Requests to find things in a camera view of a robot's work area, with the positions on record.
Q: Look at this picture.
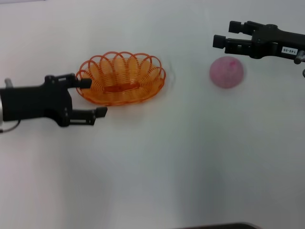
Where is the orange plastic wire basket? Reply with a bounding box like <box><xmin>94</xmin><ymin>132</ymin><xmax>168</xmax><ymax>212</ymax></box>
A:
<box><xmin>75</xmin><ymin>51</ymin><xmax>167</xmax><ymax>107</ymax></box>

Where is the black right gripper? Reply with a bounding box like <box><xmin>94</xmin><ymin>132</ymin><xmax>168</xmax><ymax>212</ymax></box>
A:
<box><xmin>212</xmin><ymin>21</ymin><xmax>305</xmax><ymax>61</ymax></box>

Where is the dark rounded robot base edge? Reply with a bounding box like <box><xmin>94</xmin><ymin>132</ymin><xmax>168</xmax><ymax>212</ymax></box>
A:
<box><xmin>183</xmin><ymin>222</ymin><xmax>263</xmax><ymax>229</ymax></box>

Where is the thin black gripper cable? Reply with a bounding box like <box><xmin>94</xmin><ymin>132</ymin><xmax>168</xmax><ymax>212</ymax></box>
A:
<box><xmin>0</xmin><ymin>120</ymin><xmax>21</xmax><ymax>134</ymax></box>

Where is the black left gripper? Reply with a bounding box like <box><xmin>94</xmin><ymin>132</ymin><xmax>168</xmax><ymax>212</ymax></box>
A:
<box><xmin>0</xmin><ymin>73</ymin><xmax>108</xmax><ymax>128</ymax></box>

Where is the pink peach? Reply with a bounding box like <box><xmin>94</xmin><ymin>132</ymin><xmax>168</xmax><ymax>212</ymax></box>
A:
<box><xmin>209</xmin><ymin>56</ymin><xmax>245</xmax><ymax>90</ymax></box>

